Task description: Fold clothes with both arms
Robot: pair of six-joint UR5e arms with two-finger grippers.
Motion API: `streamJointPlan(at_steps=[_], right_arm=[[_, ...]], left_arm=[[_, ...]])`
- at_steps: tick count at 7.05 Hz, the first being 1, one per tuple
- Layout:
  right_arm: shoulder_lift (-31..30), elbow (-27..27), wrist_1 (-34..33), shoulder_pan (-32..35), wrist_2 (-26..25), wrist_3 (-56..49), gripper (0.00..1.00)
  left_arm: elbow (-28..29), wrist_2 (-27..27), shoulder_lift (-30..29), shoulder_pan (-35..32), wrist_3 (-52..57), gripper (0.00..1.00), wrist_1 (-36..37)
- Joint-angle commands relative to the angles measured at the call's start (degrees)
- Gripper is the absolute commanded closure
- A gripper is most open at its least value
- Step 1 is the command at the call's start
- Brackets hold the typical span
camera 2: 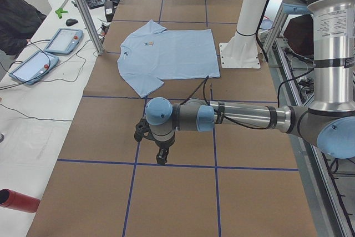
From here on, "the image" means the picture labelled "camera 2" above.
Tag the far teach pendant blue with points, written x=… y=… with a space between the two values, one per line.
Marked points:
x=64 y=41

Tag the white camera pillar with base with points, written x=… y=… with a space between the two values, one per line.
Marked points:
x=241 y=51

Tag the red cylinder bottle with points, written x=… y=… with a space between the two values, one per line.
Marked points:
x=17 y=201

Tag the aluminium frame post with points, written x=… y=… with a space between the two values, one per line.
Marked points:
x=87 y=19

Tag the light blue t-shirt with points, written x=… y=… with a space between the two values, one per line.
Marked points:
x=152 y=54

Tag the seated person in black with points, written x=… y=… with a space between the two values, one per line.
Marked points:
x=19 y=22

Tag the teach pendant blue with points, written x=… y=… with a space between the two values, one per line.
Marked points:
x=34 y=68
x=64 y=41

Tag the black computer mouse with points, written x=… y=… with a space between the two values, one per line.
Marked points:
x=71 y=22

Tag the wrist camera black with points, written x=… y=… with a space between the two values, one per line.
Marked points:
x=142 y=130

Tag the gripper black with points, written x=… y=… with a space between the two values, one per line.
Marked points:
x=163 y=147

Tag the near teach pendant blue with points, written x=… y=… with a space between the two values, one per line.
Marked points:
x=34 y=68

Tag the green plastic tool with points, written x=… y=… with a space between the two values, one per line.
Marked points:
x=59 y=12

